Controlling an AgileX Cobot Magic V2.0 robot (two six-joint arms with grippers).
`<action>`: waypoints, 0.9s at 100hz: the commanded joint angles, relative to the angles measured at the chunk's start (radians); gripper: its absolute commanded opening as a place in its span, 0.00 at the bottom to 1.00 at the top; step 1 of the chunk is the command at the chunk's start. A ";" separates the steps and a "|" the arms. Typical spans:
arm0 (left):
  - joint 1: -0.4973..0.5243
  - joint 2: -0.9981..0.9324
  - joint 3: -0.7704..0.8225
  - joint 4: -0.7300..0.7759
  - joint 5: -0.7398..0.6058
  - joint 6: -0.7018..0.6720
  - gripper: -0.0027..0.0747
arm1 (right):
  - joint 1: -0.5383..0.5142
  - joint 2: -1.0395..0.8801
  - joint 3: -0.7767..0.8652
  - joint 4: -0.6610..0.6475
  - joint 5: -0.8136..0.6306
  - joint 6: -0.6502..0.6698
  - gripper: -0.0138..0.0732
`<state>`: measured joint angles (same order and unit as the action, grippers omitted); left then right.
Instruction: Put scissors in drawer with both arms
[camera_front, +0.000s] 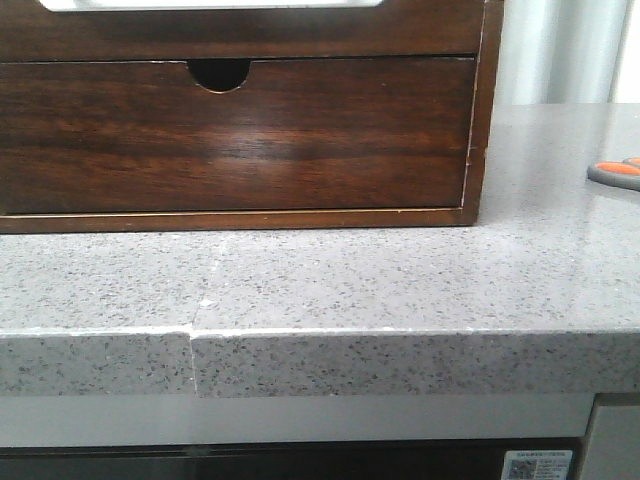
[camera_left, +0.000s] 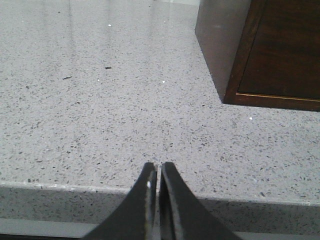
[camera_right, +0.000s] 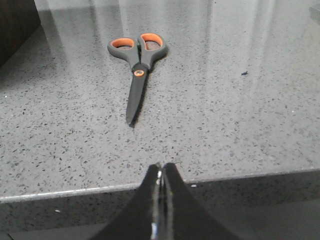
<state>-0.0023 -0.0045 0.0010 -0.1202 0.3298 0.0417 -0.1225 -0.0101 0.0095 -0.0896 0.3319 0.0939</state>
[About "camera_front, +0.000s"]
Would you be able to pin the grey orange scissors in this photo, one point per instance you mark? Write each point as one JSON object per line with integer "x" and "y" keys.
{"x": 623, "y": 174}

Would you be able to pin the wooden drawer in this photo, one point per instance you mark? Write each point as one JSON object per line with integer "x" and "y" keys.
{"x": 297, "y": 134}
{"x": 30, "y": 32}

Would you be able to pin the dark wooden drawer cabinet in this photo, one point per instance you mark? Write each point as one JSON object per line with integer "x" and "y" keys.
{"x": 221, "y": 75}

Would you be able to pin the dark under-counter appliance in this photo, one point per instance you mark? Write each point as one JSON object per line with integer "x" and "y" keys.
{"x": 415, "y": 459}

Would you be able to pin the grey window curtain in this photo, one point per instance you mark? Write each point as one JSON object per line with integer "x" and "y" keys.
{"x": 556, "y": 52}

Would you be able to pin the white QR code sticker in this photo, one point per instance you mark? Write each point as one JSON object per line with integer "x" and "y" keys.
{"x": 537, "y": 464}

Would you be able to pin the grey cabinet door panel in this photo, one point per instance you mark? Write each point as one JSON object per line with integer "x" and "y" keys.
{"x": 612, "y": 443}

